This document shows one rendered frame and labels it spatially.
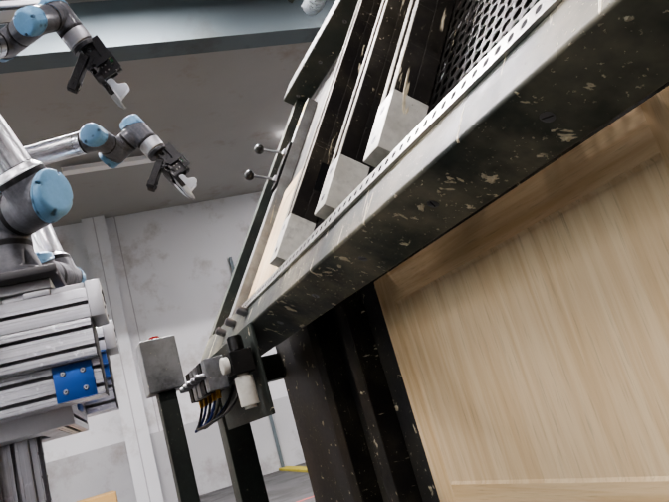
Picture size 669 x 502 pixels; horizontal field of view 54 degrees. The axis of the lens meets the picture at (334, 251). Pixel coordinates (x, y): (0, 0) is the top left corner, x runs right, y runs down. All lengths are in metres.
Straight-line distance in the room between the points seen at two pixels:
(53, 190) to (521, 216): 1.08
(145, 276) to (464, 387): 8.19
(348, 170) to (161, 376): 1.19
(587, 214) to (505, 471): 0.54
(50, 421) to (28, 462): 0.16
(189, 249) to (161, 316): 1.02
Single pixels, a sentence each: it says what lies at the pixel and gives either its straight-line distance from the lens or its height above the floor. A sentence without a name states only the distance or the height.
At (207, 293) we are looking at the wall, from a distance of 9.32.
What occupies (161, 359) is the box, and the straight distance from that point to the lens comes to 2.30.
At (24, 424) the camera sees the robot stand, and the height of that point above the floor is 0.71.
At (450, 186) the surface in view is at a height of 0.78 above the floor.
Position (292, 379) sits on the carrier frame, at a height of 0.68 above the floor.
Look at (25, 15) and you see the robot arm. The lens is 2.03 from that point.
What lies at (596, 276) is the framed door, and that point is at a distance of 1.04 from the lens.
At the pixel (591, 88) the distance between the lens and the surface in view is 0.74.
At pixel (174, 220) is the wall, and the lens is 9.61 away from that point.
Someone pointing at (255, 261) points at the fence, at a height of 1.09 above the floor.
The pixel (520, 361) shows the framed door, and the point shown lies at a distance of 1.21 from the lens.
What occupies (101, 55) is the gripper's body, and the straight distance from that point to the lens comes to 2.11.
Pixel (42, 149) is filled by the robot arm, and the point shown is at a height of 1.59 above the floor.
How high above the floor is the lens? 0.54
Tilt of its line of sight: 13 degrees up
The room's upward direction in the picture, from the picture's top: 16 degrees counter-clockwise
